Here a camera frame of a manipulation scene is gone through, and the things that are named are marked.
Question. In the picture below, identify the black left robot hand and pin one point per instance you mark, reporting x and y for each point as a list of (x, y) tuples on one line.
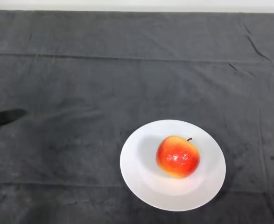
[(1, 119)]

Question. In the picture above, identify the red yellow apple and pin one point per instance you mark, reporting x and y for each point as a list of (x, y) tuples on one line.
[(177, 158)]

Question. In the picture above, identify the white round plate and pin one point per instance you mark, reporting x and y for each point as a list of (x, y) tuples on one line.
[(141, 177)]

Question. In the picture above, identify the dark grey table cloth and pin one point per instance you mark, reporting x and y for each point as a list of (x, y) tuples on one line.
[(136, 81)]

